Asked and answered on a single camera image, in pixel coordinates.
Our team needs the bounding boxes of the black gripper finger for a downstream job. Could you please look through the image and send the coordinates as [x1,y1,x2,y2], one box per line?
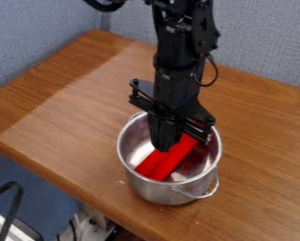
[149,113,174,152]
[169,117,185,148]

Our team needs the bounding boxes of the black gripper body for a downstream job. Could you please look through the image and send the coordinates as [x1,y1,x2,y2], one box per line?
[130,68,217,143]

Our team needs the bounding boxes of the red block object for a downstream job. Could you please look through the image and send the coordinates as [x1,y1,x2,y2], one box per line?
[135,134,200,181]

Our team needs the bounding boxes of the metal pot with handle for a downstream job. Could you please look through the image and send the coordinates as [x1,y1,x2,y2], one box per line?
[118,112,224,205]

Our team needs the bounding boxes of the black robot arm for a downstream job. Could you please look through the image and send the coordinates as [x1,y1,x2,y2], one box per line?
[130,0,221,152]

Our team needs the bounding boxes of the white items under table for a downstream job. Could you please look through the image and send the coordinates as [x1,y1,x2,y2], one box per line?
[54,206,118,241]

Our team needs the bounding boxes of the white striped bag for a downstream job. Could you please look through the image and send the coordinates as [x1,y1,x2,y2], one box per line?
[0,215,45,241]

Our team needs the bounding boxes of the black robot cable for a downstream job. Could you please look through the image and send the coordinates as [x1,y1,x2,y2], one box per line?
[193,53,221,88]

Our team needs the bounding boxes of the black bag strap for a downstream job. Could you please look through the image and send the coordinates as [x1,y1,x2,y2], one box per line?
[0,181,26,241]

